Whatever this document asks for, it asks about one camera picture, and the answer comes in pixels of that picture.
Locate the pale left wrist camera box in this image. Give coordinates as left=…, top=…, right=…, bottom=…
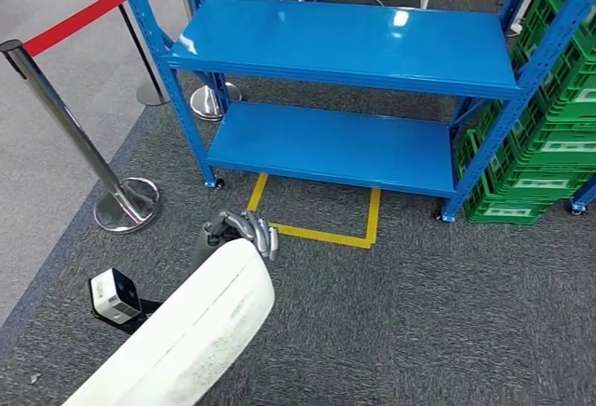
left=88, top=267, right=143, bottom=325

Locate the white curved plastic part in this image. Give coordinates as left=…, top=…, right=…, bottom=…
left=63, top=239, right=276, bottom=406

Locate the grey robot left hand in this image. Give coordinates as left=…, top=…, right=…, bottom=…
left=192, top=209, right=279, bottom=269

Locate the black stanchion post with base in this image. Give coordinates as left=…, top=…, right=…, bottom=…
left=95, top=0, right=171, bottom=107

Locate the red barrier belt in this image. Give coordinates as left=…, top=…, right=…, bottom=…
left=22, top=0, right=180, bottom=59

